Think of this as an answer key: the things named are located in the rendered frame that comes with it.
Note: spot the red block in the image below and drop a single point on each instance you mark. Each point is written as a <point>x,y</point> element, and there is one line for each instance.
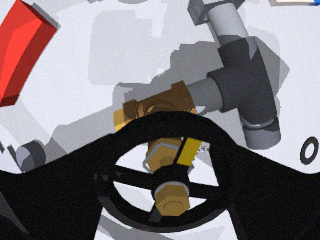
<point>24,33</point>

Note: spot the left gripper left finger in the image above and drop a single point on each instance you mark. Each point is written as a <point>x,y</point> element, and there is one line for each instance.
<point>55,201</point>

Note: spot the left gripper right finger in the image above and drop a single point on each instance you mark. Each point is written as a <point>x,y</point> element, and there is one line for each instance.
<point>275,202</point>

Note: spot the small dark grey rubber o-ring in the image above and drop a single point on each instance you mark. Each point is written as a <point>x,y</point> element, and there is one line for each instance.
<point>303,159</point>

